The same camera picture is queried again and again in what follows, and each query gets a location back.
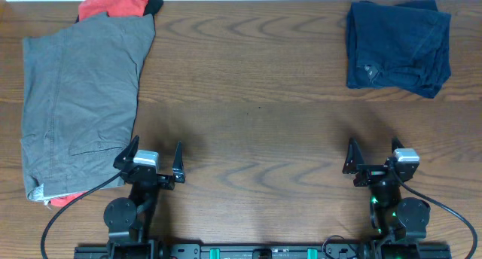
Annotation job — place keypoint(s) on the folded navy blue garment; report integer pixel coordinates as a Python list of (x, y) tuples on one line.
[(405, 46)]

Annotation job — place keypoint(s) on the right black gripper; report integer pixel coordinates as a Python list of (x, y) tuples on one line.
[(371, 173)]

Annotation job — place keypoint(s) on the grey shorts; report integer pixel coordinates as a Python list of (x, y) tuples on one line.
[(41, 58)]

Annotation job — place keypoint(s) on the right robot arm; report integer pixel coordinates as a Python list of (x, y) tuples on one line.
[(400, 222)]

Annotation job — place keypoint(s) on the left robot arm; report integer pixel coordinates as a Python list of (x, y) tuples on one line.
[(129, 218)]

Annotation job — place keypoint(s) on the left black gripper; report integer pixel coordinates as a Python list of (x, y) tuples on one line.
[(177, 176)]

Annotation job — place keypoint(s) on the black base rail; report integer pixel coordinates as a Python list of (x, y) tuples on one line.
[(326, 251)]

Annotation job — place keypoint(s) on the red soccer t-shirt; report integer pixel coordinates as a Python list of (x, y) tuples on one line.
[(113, 3)]

